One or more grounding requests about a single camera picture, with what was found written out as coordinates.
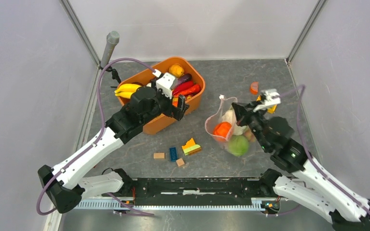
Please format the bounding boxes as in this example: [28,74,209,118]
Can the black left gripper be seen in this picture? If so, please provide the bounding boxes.
[141,79,189,125]

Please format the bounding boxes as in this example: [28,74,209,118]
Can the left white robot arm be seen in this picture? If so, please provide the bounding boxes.
[36,87,189,215]

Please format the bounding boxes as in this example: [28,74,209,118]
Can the tan wooden block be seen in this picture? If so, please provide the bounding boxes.
[153,153,165,159]

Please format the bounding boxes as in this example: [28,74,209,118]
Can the green toy cabbage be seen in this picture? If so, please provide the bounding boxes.
[227,135,250,156]

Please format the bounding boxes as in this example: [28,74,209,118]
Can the orange toy pumpkin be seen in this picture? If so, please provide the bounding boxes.
[213,122,233,141]

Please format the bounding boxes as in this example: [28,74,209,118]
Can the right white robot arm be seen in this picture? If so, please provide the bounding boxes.
[232,102,370,231]

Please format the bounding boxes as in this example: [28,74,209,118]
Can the small tan wooden cube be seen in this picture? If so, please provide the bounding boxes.
[175,158,185,167]

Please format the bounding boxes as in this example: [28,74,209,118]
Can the red toy chili pepper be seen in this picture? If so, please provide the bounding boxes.
[172,81,194,95]

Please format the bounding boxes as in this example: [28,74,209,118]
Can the clear zip top bag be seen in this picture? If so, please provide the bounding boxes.
[204,94,255,157]

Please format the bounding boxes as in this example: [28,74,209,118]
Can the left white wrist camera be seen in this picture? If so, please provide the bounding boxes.
[156,73,178,98]

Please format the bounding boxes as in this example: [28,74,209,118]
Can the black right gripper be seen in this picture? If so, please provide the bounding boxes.
[231,100,270,151]

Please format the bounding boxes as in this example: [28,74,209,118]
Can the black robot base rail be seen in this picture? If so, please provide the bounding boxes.
[113,177,277,206]

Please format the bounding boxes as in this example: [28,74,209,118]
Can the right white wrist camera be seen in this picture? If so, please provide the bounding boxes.
[253,89,281,114]

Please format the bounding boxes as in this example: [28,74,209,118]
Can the orange toy carrot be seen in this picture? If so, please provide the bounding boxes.
[175,84,201,97]

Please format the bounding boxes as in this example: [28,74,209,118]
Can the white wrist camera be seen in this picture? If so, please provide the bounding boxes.
[156,73,178,98]
[253,89,281,114]

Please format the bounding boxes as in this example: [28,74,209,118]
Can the orange green layered toy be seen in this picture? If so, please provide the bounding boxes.
[181,138,202,156]

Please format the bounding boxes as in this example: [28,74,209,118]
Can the yellow toy waffle block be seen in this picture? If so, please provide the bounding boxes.
[256,95,278,115]

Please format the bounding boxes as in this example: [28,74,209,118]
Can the white toy cauliflower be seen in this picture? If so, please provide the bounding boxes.
[221,109,248,135]

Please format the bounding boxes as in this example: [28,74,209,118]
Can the yellow toy banana bunch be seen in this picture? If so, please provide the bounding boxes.
[115,84,141,99]

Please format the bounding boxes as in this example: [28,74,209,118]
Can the purple toy eggplant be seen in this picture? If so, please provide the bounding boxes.
[177,73,192,85]

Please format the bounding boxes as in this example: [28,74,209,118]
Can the blue toy brick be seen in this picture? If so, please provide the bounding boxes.
[169,147,178,162]

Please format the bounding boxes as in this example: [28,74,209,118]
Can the orange plastic tub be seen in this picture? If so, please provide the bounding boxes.
[121,56,206,135]

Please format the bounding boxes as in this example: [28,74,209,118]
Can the grey microphone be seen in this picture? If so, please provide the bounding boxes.
[100,30,120,68]

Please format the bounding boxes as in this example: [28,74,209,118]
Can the red lychee bunch toy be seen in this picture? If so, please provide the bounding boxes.
[243,129,256,142]

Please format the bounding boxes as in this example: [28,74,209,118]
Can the orange semicircle toy block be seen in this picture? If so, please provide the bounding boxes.
[250,82,259,95]

